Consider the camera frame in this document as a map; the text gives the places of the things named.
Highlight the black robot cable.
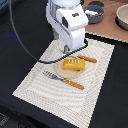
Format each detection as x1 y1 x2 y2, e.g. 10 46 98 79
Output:
8 0 90 65

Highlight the yellow toy bread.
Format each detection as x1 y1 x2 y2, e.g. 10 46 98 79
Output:
63 59 85 70

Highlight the fork with orange handle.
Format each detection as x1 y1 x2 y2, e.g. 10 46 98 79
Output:
43 71 84 90

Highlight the grey frying pan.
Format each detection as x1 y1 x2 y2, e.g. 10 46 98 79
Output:
83 3 120 25

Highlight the pink stove board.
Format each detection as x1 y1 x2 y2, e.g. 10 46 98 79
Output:
83 0 128 43

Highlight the black burner disc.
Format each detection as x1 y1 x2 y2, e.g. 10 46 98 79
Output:
88 1 104 7

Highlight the knife with orange handle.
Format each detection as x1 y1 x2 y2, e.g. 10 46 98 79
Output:
75 54 97 63

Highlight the red-brown sausage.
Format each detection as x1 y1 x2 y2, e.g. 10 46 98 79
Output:
90 13 102 17

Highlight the beige woven placemat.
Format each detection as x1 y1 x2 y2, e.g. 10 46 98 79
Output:
13 39 114 128

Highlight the beige bowl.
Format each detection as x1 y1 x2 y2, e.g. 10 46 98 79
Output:
116 4 128 31

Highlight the round wooden plate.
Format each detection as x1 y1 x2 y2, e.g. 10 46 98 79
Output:
55 61 81 79

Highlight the small white bottle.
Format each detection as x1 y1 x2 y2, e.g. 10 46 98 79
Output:
85 10 98 16

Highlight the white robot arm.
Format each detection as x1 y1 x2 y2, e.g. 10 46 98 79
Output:
46 0 89 50

